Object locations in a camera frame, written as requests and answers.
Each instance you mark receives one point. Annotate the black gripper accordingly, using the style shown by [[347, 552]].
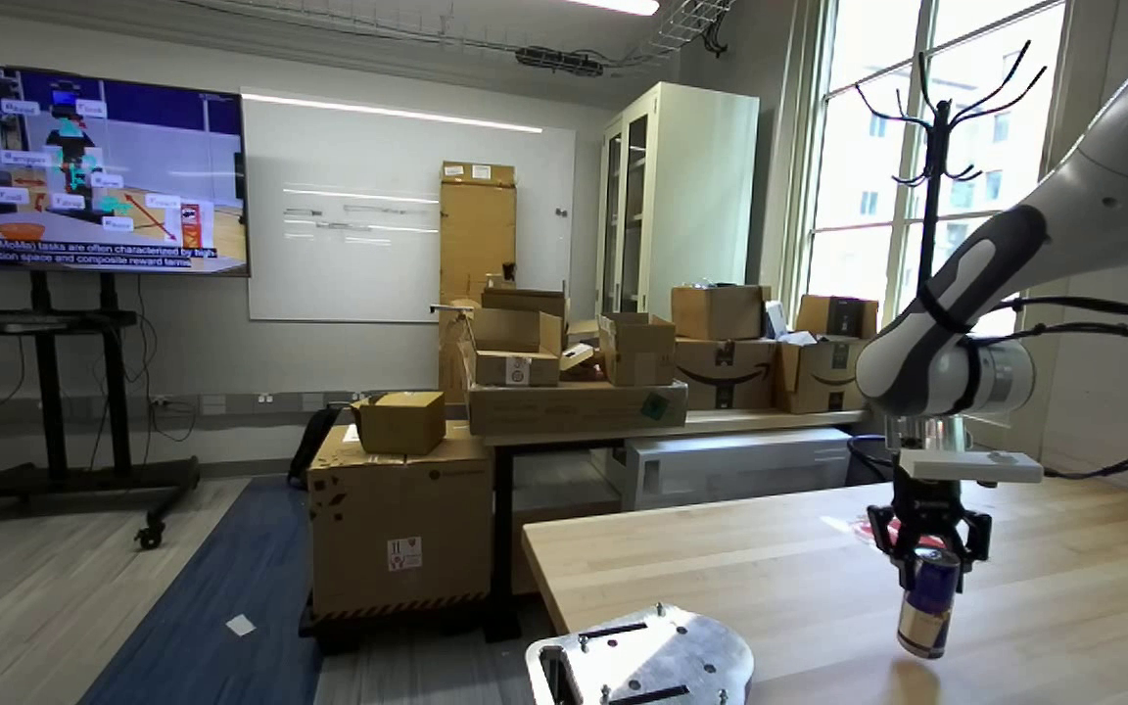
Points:
[[934, 502]]

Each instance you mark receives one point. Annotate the blue silver drink can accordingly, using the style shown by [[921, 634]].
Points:
[[926, 612]]

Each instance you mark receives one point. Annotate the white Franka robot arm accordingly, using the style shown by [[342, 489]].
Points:
[[1049, 248]]

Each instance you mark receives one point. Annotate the silver metal plate object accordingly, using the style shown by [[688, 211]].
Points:
[[645, 660]]

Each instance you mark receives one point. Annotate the Amazon cardboard box by window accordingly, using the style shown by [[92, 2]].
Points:
[[820, 378]]

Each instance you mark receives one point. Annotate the long white box under bench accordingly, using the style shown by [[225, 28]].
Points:
[[735, 468]]

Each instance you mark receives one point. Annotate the small cardboard box by window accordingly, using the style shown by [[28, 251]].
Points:
[[837, 317]]

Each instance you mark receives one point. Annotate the wide Amazon smile cardboard box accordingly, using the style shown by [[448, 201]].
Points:
[[723, 378]]

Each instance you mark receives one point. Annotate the cardboard box atop Amazon box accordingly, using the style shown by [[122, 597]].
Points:
[[720, 317]]

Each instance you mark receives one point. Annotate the narrow upright cardboard box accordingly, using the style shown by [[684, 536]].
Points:
[[645, 349]]

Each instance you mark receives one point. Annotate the long flat cardboard box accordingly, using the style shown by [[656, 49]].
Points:
[[564, 408]]

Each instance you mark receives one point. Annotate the large paned window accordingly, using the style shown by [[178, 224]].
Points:
[[870, 144]]

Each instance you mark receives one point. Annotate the white tall cabinet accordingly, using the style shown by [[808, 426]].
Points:
[[703, 199]]

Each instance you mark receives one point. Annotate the open cardboard box with label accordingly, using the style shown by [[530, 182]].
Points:
[[517, 349]]

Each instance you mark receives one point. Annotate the large cardboard box black stripes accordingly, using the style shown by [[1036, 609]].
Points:
[[400, 536]]

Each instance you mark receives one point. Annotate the small closed cardboard box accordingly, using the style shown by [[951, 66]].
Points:
[[400, 421]]

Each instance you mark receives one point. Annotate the tall upright cardboard box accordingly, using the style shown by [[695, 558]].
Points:
[[477, 228]]

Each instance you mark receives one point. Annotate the square ceiling light panel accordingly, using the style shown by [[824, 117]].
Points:
[[616, 7]]

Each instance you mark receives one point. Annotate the long ceiling light strip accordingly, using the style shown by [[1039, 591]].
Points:
[[393, 112]]

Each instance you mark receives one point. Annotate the small white floor tag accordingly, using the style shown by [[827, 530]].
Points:
[[239, 625]]

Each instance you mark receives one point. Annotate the blue floor rug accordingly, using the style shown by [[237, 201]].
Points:
[[213, 612]]

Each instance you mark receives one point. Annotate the black rolling TV stand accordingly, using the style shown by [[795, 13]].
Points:
[[47, 395]]

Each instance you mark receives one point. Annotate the large TV screen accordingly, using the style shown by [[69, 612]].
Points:
[[86, 172]]

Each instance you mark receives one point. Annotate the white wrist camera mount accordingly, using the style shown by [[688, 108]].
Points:
[[974, 464]]

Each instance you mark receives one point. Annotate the wall whiteboard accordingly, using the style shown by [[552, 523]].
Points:
[[371, 238]]

